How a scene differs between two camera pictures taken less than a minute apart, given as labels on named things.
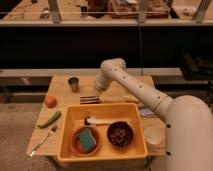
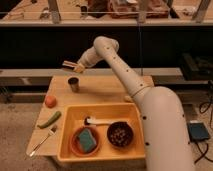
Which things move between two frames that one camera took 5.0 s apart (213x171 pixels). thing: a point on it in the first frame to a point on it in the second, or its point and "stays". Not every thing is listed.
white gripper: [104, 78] to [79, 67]
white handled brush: [88, 121] stays
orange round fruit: [51, 101] stays
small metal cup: [74, 82] stays
